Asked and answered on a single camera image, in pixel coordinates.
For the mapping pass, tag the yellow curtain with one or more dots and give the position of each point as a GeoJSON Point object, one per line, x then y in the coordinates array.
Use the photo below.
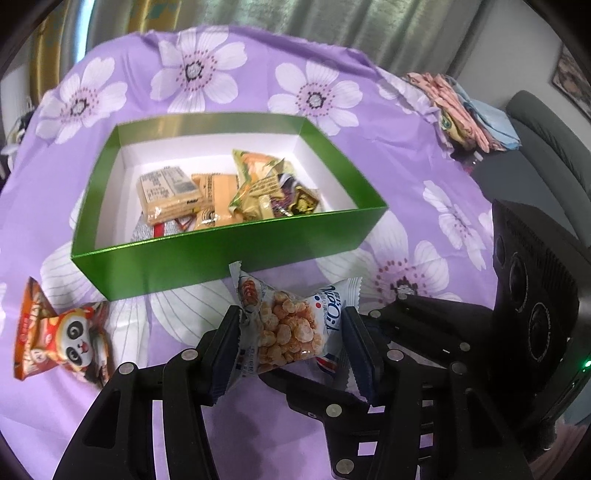
{"type": "Point", "coordinates": [46, 50]}

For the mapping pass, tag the purple floral cloth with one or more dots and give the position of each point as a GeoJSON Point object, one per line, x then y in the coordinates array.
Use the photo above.
{"type": "Point", "coordinates": [258, 87]}

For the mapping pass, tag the black and white clutter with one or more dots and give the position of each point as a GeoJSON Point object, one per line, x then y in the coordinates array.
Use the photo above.
{"type": "Point", "coordinates": [16, 134]}

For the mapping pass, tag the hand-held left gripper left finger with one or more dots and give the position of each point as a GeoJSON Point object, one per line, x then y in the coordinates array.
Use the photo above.
{"type": "Point", "coordinates": [226, 357]}

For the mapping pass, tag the pile of folded clothes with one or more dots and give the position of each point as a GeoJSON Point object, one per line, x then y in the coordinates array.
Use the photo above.
{"type": "Point", "coordinates": [457, 110]}

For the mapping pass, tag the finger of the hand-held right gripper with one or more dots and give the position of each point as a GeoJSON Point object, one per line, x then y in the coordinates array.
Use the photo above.
{"type": "Point", "coordinates": [429, 323]}
{"type": "Point", "coordinates": [341, 434]}

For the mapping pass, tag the tan cracker packet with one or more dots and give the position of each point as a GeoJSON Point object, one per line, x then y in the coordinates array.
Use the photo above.
{"type": "Point", "coordinates": [166, 194]}

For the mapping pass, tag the green cardboard box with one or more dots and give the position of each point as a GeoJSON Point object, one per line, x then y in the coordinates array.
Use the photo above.
{"type": "Point", "coordinates": [207, 263]}

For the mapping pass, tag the red snack packet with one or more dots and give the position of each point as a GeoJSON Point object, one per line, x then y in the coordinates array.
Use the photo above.
{"type": "Point", "coordinates": [161, 229]}

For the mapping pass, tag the white puffed snack packet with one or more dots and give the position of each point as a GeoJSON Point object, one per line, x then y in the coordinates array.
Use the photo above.
{"type": "Point", "coordinates": [286, 327]}

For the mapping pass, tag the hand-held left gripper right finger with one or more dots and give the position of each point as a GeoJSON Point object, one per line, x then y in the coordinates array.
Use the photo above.
{"type": "Point", "coordinates": [364, 362]}

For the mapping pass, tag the orange snack packet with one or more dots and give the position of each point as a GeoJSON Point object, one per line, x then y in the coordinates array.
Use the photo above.
{"type": "Point", "coordinates": [219, 194]}

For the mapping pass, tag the panda print snack packet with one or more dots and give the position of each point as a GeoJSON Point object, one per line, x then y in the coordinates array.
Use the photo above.
{"type": "Point", "coordinates": [69, 332]}

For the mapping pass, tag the grey sofa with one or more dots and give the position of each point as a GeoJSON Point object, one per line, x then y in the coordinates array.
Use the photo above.
{"type": "Point", "coordinates": [545, 134]}

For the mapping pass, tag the green snack packet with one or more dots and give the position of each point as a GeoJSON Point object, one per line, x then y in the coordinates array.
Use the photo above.
{"type": "Point", "coordinates": [254, 180]}

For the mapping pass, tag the dark purple snack packet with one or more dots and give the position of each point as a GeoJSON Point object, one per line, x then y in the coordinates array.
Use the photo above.
{"type": "Point", "coordinates": [300, 201]}

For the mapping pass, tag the grey-green curtain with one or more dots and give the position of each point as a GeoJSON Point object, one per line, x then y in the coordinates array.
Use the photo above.
{"type": "Point", "coordinates": [346, 23]}

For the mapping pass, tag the framed wall picture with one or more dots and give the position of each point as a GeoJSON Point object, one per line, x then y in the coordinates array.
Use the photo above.
{"type": "Point", "coordinates": [572, 76]}

